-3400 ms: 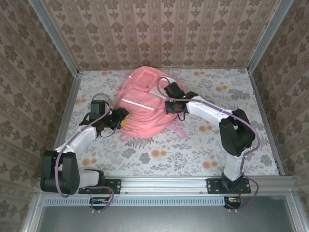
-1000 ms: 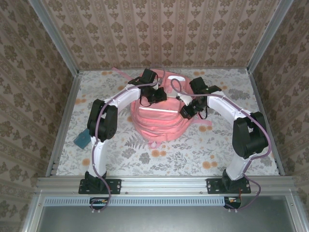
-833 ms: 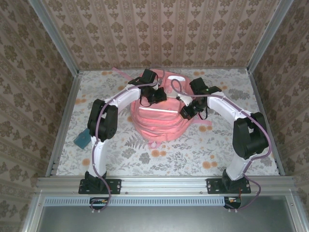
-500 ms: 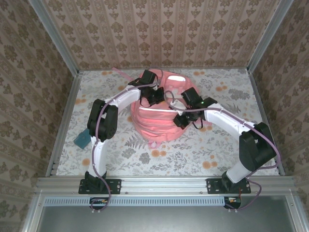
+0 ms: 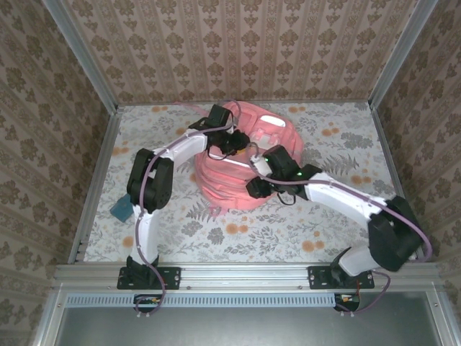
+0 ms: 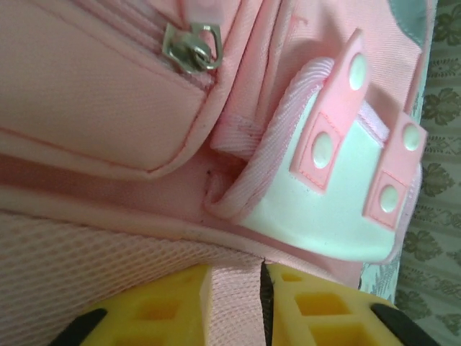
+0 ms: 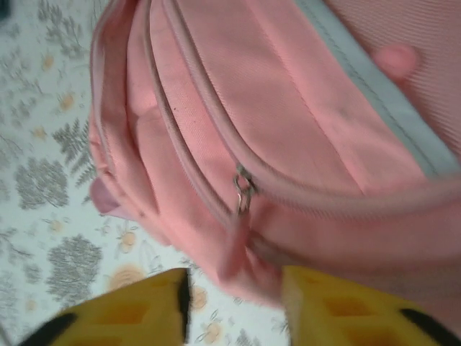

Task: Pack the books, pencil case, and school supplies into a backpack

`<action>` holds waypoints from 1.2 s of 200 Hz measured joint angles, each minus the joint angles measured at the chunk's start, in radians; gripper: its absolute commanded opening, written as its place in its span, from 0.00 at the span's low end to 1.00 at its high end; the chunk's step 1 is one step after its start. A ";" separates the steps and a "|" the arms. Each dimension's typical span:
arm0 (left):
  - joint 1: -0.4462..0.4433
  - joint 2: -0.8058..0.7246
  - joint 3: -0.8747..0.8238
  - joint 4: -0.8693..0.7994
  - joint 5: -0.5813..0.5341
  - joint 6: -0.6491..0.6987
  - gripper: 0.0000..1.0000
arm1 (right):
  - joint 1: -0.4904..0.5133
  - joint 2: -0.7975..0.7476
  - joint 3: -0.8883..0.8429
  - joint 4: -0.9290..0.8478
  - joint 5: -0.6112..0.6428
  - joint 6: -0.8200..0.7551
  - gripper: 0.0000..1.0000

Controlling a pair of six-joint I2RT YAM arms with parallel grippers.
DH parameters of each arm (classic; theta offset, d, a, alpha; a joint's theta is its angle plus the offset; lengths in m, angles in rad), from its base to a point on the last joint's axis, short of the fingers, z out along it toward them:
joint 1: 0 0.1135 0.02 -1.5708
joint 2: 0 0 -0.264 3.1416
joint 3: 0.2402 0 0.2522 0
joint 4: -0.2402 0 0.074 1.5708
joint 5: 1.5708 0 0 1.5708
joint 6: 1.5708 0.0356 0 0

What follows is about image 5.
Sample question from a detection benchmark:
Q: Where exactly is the aluminium side rail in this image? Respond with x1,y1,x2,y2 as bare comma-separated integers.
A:
68,107,123,265
370,103,424,262

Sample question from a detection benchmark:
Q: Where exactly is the aluminium frame post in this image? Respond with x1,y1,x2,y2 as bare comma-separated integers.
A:
369,0,441,110
41,0,119,113

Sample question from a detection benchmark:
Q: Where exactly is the grey metal panel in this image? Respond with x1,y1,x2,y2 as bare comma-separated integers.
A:
34,290,449,346

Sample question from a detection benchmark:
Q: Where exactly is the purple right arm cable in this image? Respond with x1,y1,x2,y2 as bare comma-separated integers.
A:
248,142,434,317

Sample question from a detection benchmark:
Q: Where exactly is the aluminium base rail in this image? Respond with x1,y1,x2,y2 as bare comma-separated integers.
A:
53,262,439,290

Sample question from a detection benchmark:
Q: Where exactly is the grey slotted cable duct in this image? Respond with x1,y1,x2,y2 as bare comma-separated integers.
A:
66,292,339,309

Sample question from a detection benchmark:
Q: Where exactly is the black connector box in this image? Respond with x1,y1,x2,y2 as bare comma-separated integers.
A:
133,293,164,314
334,292,362,313

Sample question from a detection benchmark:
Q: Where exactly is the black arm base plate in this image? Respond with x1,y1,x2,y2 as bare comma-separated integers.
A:
308,265,376,290
117,266,182,290

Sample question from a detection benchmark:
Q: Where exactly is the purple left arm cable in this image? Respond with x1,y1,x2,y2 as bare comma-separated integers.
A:
135,99,243,320

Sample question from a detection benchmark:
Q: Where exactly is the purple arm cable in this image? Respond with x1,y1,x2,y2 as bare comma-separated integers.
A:
135,99,243,320
248,142,434,317

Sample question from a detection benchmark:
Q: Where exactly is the floral tablecloth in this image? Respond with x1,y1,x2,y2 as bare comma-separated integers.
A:
82,102,419,264

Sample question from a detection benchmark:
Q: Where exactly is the pink backpack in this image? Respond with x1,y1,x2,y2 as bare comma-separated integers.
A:
174,100,306,218

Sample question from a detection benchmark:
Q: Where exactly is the aluminium rear rail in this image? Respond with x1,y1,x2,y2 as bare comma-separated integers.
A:
117,99,372,107

